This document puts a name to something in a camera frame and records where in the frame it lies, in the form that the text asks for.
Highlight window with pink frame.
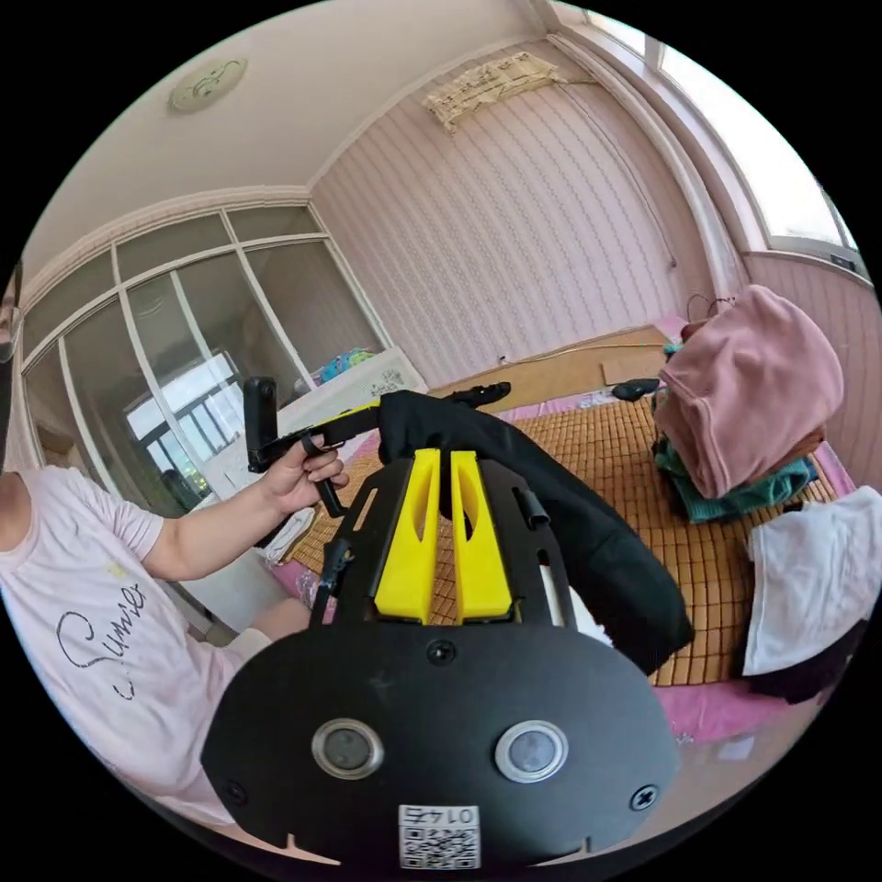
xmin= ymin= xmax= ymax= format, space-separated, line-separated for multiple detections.
xmin=548 ymin=1 xmax=866 ymax=280

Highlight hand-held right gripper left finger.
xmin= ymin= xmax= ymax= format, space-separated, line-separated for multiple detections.
xmin=374 ymin=447 xmax=442 ymax=623

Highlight person's left hand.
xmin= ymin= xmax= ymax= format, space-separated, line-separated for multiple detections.
xmin=272 ymin=436 xmax=351 ymax=516

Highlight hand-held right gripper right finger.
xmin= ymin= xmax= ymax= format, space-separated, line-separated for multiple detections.
xmin=450 ymin=449 xmax=516 ymax=624

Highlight person's left forearm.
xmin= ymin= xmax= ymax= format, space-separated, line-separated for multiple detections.
xmin=145 ymin=472 xmax=290 ymax=582

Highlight flat cardboard piece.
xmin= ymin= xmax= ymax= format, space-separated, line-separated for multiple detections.
xmin=599 ymin=357 xmax=667 ymax=387

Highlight cloth-covered air conditioner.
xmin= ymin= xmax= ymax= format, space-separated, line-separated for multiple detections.
xmin=421 ymin=51 xmax=563 ymax=137

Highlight white cupboard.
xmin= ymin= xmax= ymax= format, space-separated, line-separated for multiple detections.
xmin=277 ymin=345 xmax=430 ymax=442

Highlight bed with woven mat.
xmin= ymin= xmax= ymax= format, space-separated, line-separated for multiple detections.
xmin=274 ymin=313 xmax=859 ymax=759

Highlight black long pants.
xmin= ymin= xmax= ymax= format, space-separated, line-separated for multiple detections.
xmin=377 ymin=382 xmax=695 ymax=678

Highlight pile of clothes, pink top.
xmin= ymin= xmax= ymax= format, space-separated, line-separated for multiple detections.
xmin=650 ymin=283 xmax=847 ymax=525

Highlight glass partition window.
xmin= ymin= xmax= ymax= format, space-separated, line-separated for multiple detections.
xmin=15 ymin=205 xmax=389 ymax=515

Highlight round ceiling lamp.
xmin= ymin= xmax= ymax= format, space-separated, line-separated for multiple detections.
xmin=166 ymin=57 xmax=249 ymax=116

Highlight pile of clothes, white top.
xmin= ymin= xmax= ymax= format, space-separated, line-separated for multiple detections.
xmin=738 ymin=484 xmax=882 ymax=706

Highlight person's body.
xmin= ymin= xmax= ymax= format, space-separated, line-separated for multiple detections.
xmin=0 ymin=255 xmax=312 ymax=830

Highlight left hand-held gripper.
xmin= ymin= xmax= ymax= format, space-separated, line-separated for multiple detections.
xmin=247 ymin=401 xmax=384 ymax=519

